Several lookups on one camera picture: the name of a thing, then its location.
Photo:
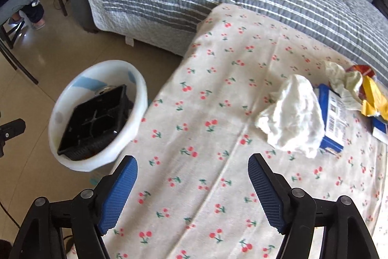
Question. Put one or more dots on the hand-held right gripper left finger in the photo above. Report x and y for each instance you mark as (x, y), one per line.
(119, 195)

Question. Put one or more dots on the crumpled white paper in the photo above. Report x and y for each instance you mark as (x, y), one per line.
(336, 74)

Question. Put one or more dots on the red yellow snack wrapper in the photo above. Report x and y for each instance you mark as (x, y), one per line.
(371, 95)

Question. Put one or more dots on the white plastic bin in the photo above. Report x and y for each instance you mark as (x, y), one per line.
(91, 69)

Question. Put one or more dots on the light blue drink carton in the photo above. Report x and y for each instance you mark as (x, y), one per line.
(380, 128)

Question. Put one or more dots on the white tissue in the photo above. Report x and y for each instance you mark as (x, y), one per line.
(294, 116)

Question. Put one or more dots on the cherry print tablecloth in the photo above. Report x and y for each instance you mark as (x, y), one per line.
(212, 113)

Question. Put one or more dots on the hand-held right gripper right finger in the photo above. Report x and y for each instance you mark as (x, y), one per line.
(266, 189)

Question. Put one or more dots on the dark blue box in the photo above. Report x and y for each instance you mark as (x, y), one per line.
(333, 143)

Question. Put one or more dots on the black plastic tray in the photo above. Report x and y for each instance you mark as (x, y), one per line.
(91, 122)

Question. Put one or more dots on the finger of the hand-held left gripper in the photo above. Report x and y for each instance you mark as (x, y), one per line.
(12, 128)

